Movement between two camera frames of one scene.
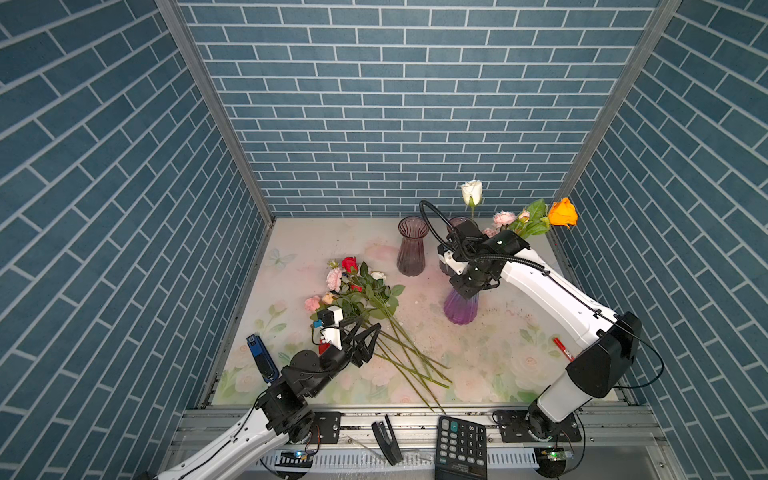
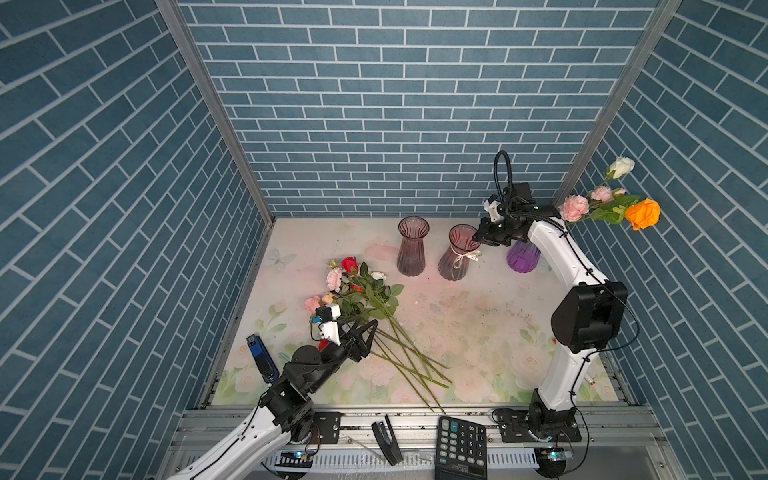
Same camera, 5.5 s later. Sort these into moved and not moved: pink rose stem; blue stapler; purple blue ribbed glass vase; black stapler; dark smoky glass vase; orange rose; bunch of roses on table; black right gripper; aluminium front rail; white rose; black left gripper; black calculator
Moved: purple blue ribbed glass vase; pink rose stem; white rose; black right gripper; orange rose
Not moved: dark smoky glass vase; black stapler; bunch of roses on table; black calculator; aluminium front rail; black left gripper; blue stapler
